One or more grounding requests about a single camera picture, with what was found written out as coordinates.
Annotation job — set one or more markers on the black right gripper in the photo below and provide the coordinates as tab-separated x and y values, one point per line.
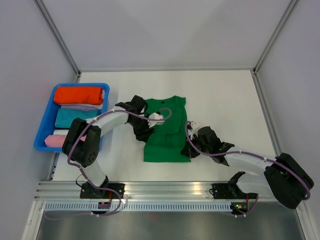
188	150

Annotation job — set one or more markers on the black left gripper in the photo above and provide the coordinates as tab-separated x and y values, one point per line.
142	136

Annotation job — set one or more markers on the green t-shirt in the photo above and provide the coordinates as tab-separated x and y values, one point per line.
168	140

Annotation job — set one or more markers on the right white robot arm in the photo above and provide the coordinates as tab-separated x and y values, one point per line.
279	177

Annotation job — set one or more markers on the lilac rolled t-shirt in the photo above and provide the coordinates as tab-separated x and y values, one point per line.
82	107

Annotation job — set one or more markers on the orange rolled t-shirt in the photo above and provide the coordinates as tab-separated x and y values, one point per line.
71	95

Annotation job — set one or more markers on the teal rolled t-shirt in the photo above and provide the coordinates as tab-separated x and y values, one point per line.
66	116

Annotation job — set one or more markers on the white rolled t-shirt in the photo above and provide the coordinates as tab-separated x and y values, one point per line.
63	132

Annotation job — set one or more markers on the pink rolled t-shirt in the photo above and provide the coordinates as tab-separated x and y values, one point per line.
55	141

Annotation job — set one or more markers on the blue plastic bin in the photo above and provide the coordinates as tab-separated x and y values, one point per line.
47	125

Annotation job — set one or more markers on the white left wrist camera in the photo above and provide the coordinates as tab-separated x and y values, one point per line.
155	119

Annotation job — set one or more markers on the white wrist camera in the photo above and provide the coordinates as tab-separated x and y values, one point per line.
155	119
192	130

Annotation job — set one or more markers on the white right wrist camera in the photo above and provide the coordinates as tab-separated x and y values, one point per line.
192	130

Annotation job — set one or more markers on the slotted cable duct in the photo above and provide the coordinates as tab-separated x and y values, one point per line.
140	206

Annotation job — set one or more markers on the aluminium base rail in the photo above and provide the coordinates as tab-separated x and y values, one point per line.
149	191

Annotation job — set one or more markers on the aluminium frame post right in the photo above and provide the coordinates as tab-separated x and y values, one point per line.
275	34

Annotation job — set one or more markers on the aluminium frame post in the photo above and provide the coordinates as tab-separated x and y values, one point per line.
57	35
275	34

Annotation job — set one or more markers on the aluminium frame post left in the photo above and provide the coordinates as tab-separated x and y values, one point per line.
57	35

